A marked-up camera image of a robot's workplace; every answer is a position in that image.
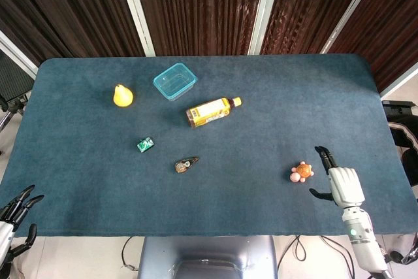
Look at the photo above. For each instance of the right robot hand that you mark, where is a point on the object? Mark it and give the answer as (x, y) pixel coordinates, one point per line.
(343, 184)

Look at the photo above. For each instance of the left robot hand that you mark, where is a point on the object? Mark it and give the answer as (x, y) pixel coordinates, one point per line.
(13, 220)

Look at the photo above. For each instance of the orange toy turtle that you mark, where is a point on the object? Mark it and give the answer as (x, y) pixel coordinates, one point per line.
(303, 172)

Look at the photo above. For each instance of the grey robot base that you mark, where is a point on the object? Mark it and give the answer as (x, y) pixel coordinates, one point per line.
(207, 257)

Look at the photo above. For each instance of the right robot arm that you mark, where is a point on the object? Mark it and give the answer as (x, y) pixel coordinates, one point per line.
(364, 239)

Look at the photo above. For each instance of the black equipment stand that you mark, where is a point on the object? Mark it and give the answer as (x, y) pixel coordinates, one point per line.
(400, 109)

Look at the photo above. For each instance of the black office chair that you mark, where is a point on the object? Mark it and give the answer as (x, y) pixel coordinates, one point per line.
(11, 83)

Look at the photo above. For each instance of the blue table cloth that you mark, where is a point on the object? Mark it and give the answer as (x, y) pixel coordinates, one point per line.
(209, 148)

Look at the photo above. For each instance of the amber bottle with yellow cap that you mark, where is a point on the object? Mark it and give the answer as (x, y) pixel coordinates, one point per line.
(210, 112)

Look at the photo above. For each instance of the small green box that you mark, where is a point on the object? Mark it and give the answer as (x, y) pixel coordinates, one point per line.
(145, 144)

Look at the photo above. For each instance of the black correction tape dispenser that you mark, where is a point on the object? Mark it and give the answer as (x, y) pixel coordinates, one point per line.
(186, 164)

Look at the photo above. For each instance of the yellow pear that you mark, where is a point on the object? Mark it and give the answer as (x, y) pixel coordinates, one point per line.
(122, 96)

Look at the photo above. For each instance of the clear blue plastic container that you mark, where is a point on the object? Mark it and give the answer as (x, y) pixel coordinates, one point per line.
(175, 81)

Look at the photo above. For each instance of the brown folding screen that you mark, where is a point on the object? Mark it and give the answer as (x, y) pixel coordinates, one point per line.
(209, 9)

